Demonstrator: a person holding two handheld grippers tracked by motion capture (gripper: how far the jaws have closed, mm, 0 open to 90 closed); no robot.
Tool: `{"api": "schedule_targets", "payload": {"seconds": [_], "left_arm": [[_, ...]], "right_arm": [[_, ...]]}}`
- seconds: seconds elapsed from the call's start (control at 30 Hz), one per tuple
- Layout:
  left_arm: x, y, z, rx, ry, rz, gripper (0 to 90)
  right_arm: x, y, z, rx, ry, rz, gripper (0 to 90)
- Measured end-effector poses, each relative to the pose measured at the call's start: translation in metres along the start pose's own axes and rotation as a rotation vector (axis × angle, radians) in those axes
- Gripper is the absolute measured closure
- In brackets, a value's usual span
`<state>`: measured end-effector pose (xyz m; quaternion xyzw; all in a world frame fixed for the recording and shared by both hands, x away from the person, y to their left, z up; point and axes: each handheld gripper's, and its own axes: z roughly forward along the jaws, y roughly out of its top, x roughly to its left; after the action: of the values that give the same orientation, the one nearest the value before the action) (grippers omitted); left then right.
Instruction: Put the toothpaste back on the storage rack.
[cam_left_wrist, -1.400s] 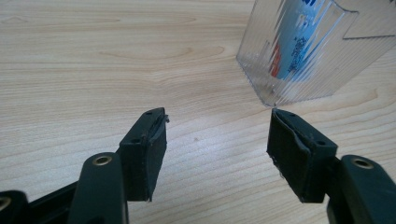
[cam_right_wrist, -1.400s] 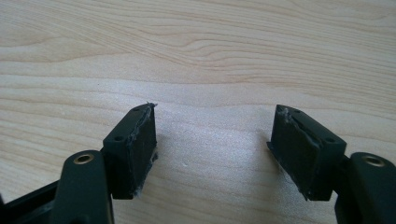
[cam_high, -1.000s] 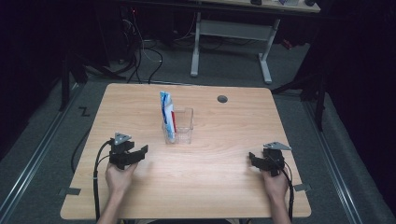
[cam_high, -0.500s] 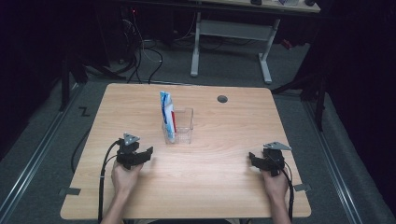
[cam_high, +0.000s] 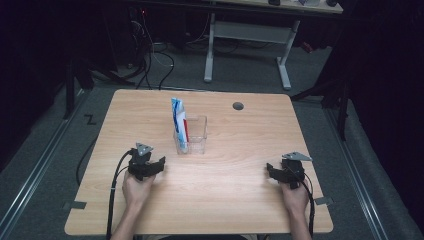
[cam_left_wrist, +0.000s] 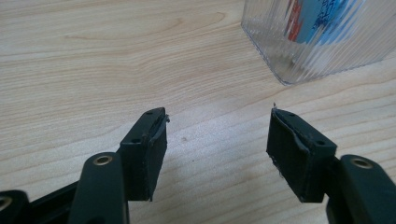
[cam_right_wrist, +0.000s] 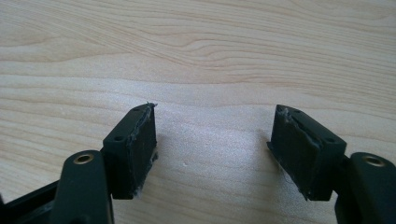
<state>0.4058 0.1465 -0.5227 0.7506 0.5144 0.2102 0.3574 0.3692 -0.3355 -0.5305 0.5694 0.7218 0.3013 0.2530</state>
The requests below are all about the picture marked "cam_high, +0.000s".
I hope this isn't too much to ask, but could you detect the person's right hand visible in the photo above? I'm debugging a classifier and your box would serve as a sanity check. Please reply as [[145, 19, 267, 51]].
[[279, 181, 311, 216]]

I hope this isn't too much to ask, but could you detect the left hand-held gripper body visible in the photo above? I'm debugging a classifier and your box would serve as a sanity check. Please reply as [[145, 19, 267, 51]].
[[127, 142, 155, 182]]

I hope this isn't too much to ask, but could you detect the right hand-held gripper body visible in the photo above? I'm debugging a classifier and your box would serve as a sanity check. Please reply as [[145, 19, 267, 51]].
[[280, 151, 314, 190]]

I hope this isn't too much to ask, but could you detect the person's left hand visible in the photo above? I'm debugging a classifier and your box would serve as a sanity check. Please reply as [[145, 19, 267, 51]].
[[121, 172, 158, 210]]

